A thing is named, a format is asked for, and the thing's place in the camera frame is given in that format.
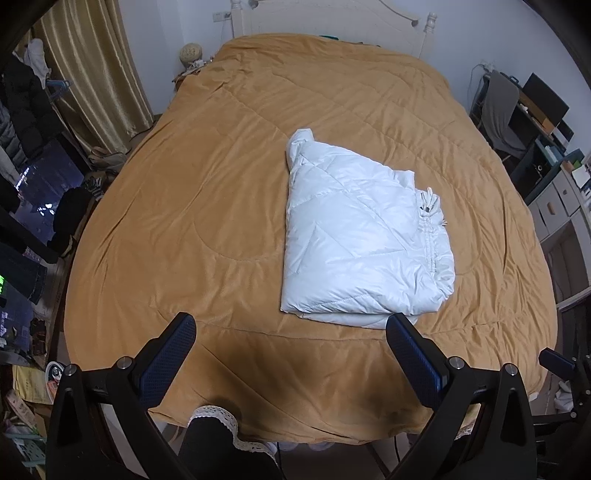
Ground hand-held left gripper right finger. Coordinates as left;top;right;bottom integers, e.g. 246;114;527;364
385;313;539;480

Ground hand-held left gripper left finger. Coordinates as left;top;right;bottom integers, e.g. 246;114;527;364
46;312;199;480

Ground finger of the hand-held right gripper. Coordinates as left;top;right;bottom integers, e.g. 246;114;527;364
539;349;591;407

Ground white down jacket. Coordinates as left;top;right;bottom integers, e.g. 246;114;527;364
279;128;457;329

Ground person's black lace-trimmed leg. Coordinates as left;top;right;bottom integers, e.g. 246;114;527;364
178;405;286;480

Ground orange quilted blanket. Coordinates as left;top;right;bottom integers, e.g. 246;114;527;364
64;34;559;446

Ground white drawer cabinet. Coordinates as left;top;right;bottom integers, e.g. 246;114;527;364
526;168;591;245

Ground black cloth pile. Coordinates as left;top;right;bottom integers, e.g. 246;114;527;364
48;186;94;254

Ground dark glossy screen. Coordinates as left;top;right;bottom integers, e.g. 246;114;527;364
10;137;86;243

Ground black desk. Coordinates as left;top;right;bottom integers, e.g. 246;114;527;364
505;90;575;197

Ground grey desk chair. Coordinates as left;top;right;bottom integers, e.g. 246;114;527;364
479;69;531;161

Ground black monitor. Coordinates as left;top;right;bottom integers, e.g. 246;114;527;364
521;72;570;136

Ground black hanging coat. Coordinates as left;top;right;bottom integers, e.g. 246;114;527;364
0;54;57;160

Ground golden curtain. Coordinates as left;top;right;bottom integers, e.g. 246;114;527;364
31;0;156;157

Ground white bed headboard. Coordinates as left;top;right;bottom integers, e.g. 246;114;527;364
230;0;438;59

